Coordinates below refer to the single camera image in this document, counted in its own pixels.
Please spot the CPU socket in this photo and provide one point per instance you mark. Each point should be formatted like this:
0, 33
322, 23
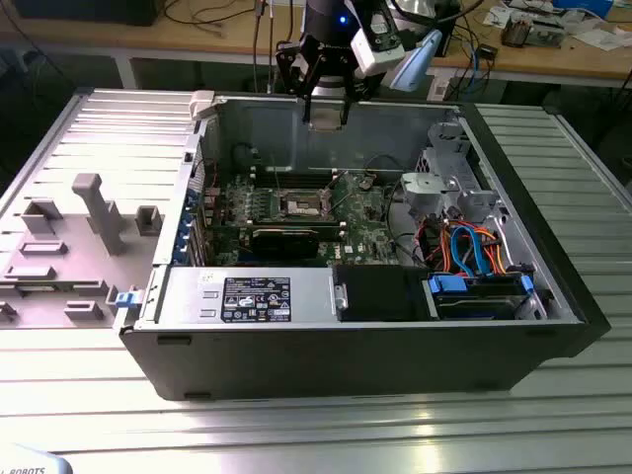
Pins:
301, 210

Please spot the silver power supply unit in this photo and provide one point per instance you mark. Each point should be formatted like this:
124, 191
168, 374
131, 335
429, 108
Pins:
306, 296

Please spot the black upright box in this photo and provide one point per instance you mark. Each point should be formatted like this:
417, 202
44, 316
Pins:
451, 37

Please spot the wooden desk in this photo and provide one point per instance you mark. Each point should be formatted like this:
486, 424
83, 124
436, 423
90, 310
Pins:
148, 42

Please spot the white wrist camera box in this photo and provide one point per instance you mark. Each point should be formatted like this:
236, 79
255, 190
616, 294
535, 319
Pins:
370, 56

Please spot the black graphics card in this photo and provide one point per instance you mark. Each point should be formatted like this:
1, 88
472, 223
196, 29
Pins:
284, 244

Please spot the green RAM stick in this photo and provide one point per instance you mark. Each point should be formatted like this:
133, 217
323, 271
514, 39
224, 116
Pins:
276, 225

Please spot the white paper sheets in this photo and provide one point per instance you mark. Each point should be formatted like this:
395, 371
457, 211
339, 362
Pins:
600, 38

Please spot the round coin cell battery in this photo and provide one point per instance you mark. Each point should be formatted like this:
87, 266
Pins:
365, 184

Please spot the blue plastic latch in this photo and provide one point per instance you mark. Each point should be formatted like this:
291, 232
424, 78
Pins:
126, 299

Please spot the green motherboard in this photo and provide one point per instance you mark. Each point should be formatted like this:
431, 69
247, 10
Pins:
360, 217

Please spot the pale grey case latch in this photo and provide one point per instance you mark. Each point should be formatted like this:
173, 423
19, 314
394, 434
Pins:
201, 104

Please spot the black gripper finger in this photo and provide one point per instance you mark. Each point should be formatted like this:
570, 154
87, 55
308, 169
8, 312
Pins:
358, 89
293, 69

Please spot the pale blue teach pendant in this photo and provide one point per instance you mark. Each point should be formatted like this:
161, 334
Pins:
29, 461

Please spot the grey metal device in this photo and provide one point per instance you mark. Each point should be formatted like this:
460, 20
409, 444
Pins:
547, 32

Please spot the black and grey PC case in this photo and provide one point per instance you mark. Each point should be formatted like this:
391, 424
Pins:
321, 355

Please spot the grey parts rack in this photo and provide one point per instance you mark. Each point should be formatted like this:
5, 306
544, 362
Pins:
74, 276

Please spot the small black box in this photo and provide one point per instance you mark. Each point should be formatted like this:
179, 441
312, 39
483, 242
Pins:
488, 51

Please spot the grey metal disk bay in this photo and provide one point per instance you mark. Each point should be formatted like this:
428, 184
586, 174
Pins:
424, 192

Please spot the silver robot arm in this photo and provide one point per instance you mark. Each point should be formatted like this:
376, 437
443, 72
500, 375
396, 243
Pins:
417, 61

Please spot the metal locking lever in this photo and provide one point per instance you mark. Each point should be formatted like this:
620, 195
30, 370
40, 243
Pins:
276, 173

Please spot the silver CPU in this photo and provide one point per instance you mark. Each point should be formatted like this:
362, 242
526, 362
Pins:
327, 120

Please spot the finned CPU cooler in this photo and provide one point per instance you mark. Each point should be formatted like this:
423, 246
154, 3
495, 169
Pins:
516, 30

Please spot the blue flat box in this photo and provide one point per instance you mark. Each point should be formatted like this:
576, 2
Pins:
582, 5

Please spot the hard disk in blue carrier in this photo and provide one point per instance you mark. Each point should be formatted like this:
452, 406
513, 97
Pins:
474, 303

